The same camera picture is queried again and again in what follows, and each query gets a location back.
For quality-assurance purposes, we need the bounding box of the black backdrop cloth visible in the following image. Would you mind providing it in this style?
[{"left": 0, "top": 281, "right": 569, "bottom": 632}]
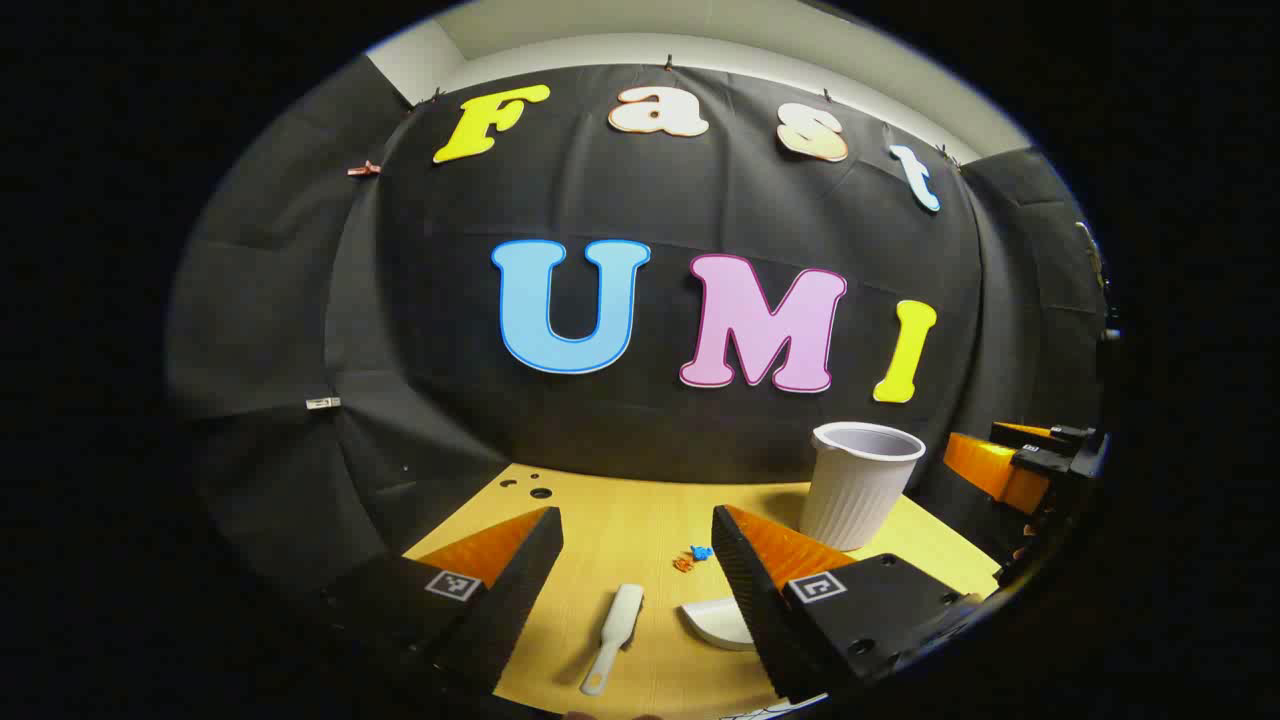
[{"left": 165, "top": 62, "right": 1111, "bottom": 601}]

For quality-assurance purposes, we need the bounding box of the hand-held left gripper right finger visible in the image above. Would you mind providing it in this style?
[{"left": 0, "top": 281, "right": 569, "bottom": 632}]
[{"left": 710, "top": 503, "right": 986, "bottom": 706}]

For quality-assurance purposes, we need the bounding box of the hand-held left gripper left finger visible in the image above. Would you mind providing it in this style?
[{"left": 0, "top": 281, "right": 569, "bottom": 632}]
[{"left": 320, "top": 505, "right": 566, "bottom": 701}]

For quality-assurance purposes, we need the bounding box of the white dustpan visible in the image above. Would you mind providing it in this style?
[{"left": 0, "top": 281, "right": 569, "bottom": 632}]
[{"left": 680, "top": 597, "right": 758, "bottom": 652}]

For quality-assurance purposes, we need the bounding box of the white ribbed garbage bin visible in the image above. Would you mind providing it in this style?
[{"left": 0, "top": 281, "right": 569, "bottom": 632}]
[{"left": 798, "top": 421, "right": 927, "bottom": 552}]

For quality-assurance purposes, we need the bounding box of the small white broom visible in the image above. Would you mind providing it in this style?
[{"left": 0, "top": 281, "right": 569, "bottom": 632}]
[{"left": 580, "top": 584, "right": 645, "bottom": 697}]

